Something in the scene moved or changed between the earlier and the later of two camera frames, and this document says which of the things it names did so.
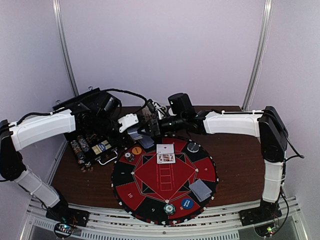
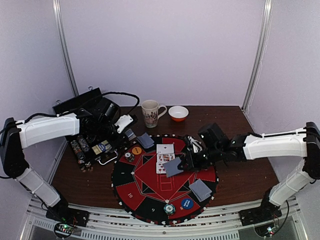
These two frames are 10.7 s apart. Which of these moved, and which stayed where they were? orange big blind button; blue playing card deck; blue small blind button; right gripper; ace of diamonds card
Moved: blue playing card deck; right gripper
Stayed: blue small blind button; ace of diamonds card; orange big blind button
